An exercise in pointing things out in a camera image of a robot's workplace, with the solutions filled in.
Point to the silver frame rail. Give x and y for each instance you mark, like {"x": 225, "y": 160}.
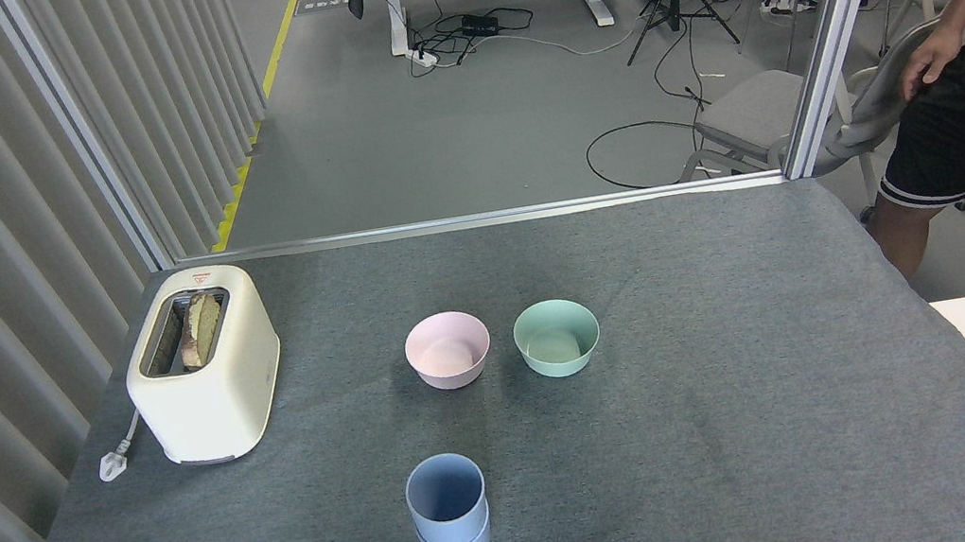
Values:
{"x": 475, "y": 219}

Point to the black power strip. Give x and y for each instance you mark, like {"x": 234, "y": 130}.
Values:
{"x": 480, "y": 24}

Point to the green bowl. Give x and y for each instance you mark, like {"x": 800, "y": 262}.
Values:
{"x": 558, "y": 363}

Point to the person's hand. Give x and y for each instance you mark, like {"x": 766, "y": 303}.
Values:
{"x": 929, "y": 59}

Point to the white toaster power plug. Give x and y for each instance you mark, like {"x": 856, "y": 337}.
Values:
{"x": 115, "y": 465}

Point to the white power strip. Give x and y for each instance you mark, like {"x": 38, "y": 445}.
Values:
{"x": 424, "y": 57}
{"x": 782, "y": 2}

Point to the cream white toaster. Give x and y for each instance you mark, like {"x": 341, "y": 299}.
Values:
{"x": 216, "y": 406}

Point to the silver frame post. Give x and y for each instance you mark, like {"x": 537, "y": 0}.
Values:
{"x": 85, "y": 139}
{"x": 837, "y": 17}

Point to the grey table cloth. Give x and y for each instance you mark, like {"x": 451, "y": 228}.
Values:
{"x": 679, "y": 433}

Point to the toasted bread slice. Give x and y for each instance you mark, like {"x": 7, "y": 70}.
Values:
{"x": 202, "y": 327}

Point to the grey office chair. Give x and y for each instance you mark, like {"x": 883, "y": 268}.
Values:
{"x": 755, "y": 111}

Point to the white background table frame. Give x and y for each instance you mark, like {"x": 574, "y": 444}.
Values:
{"x": 596, "y": 5}

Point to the pink bowl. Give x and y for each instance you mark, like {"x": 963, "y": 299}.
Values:
{"x": 450, "y": 371}

